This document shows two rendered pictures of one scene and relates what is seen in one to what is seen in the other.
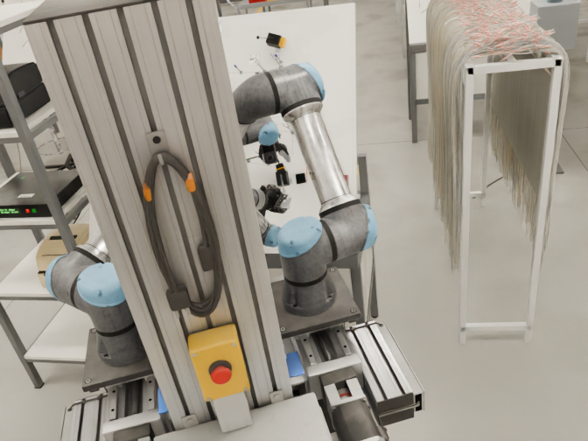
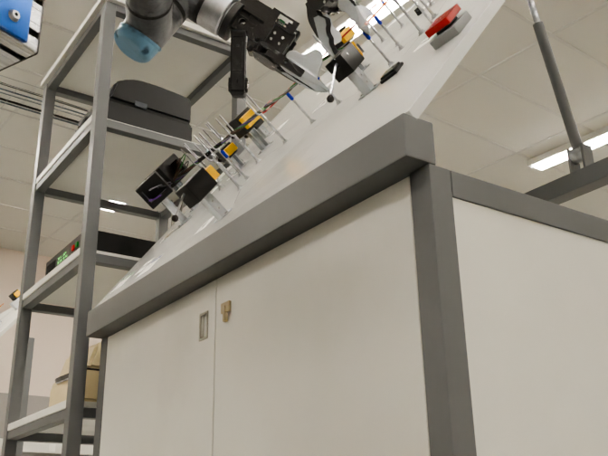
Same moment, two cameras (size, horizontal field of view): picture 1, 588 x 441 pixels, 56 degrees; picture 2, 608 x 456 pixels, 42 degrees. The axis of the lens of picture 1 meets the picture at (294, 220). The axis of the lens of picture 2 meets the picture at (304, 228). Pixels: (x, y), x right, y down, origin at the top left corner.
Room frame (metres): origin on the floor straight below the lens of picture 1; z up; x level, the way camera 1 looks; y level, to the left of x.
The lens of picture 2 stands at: (0.97, -0.71, 0.34)
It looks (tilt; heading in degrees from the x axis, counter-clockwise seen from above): 21 degrees up; 40
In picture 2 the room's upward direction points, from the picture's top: 1 degrees counter-clockwise
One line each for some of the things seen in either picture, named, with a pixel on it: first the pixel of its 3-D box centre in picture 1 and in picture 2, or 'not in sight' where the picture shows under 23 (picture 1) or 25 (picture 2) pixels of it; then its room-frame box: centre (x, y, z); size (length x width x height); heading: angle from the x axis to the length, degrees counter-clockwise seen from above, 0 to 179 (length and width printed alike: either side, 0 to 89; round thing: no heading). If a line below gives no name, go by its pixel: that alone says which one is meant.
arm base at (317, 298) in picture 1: (306, 283); not in sight; (1.19, -0.01, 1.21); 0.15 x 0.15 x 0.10
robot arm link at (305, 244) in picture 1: (304, 247); not in sight; (1.20, -0.01, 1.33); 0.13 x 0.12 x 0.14; 108
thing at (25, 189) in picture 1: (34, 193); (117, 266); (2.32, 1.14, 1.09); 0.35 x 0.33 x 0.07; 75
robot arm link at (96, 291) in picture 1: (107, 295); not in sight; (1.12, 0.49, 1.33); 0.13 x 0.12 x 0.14; 50
